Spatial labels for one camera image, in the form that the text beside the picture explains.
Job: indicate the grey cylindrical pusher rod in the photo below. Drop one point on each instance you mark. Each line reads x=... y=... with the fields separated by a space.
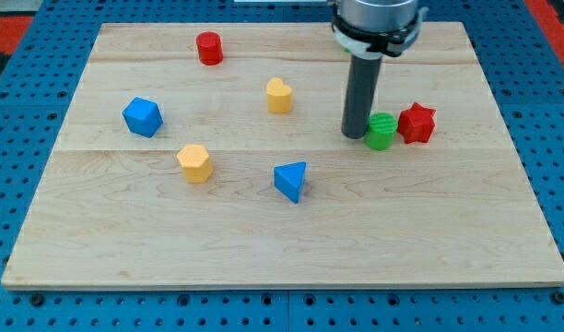
x=361 y=86

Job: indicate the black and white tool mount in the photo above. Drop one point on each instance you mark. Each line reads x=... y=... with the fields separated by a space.
x=373 y=45

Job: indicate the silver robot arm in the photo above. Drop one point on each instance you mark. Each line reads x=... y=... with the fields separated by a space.
x=371 y=30

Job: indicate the red star block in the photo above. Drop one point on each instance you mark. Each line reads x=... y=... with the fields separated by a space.
x=416 y=124

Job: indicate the wooden board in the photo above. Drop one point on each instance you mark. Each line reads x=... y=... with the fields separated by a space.
x=170 y=175

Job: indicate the green cylinder block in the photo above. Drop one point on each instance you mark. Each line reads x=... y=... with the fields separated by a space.
x=381 y=130

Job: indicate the yellow heart block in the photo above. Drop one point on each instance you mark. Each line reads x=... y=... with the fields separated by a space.
x=278 y=96

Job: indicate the blue triangle block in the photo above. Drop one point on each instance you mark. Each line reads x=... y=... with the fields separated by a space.
x=289 y=179

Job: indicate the red cylinder block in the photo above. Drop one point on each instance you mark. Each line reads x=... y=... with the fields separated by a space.
x=209 y=48

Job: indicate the yellow hexagon block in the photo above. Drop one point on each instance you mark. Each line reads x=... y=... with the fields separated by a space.
x=196 y=163

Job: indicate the blue cube block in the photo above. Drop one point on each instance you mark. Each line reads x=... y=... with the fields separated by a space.
x=142 y=117

